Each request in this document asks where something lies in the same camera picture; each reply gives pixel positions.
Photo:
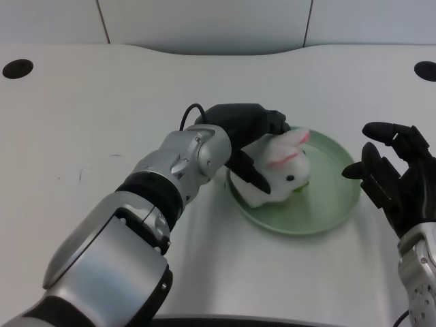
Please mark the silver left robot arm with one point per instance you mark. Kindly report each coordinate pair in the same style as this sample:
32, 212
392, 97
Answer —
136, 221

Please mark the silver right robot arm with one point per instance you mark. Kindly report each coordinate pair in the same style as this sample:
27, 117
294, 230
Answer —
420, 272

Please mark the black round table grommet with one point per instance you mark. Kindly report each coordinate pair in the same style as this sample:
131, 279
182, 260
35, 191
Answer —
426, 70
17, 68

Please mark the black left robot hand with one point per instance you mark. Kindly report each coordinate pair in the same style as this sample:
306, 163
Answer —
242, 126

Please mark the white plush rabbit doll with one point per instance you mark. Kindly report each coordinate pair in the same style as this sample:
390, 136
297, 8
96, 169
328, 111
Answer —
289, 167

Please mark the green round plate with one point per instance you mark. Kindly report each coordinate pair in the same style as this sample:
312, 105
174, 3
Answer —
323, 197

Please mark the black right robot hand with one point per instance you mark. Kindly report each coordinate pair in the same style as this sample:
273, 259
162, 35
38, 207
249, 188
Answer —
408, 190

